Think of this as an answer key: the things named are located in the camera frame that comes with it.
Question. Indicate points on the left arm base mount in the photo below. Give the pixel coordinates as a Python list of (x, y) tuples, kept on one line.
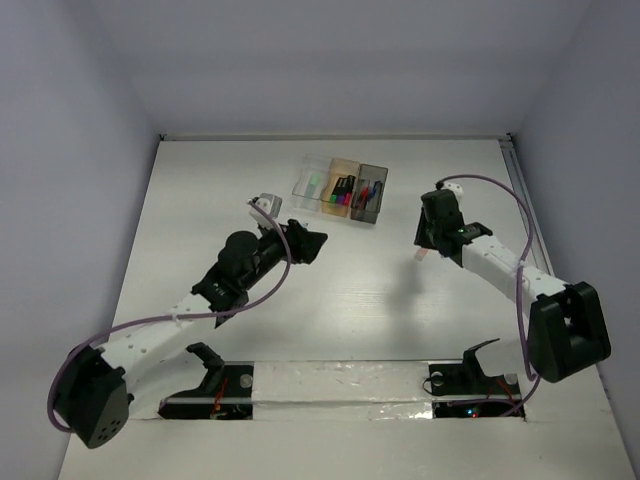
[(224, 393)]

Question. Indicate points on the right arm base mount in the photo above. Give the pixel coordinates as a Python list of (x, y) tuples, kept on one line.
[(460, 389)]

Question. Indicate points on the dark grey plastic container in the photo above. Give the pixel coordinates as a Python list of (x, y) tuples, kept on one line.
[(368, 173)]

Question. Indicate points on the green glue tube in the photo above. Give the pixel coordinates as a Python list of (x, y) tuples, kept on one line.
[(313, 183)]

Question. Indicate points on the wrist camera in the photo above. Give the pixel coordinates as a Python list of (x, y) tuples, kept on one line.
[(269, 203), (455, 188)]

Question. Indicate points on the orange plastic container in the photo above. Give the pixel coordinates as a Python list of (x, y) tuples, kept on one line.
[(338, 167)]

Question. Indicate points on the red patterned pen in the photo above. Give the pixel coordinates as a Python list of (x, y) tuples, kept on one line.
[(362, 198)]

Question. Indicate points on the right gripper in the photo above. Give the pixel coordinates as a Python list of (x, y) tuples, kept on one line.
[(422, 236)]

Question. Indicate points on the orange glue tube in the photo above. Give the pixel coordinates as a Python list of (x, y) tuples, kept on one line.
[(421, 254)]

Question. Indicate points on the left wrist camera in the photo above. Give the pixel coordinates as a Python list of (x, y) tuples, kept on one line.
[(269, 203)]

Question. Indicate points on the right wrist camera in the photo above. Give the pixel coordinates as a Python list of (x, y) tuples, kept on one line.
[(455, 188)]

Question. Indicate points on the aluminium rail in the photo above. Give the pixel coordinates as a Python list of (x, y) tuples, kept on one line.
[(511, 225)]

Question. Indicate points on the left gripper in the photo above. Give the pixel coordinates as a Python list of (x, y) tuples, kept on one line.
[(302, 244)]

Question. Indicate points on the green highlighter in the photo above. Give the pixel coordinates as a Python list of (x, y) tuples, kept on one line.
[(336, 190)]

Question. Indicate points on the red gel pen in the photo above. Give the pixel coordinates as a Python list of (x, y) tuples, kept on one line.
[(370, 191)]

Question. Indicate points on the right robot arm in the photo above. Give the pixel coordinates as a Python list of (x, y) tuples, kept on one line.
[(566, 330)]

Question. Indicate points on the clear plastic container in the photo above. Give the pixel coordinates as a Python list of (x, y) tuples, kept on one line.
[(309, 164)]

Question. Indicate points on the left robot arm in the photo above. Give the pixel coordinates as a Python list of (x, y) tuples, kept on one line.
[(95, 389)]

